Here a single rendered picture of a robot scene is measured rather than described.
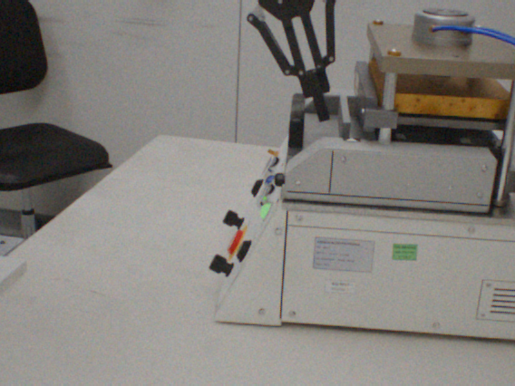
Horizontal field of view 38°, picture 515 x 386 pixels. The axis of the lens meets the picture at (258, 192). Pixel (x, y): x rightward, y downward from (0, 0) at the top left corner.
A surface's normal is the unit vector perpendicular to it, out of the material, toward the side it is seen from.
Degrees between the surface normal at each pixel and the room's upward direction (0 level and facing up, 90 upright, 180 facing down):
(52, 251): 0
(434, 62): 90
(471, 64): 90
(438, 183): 90
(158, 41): 90
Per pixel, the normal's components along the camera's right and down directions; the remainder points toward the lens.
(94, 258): 0.04, -0.93
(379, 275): -0.07, 0.36
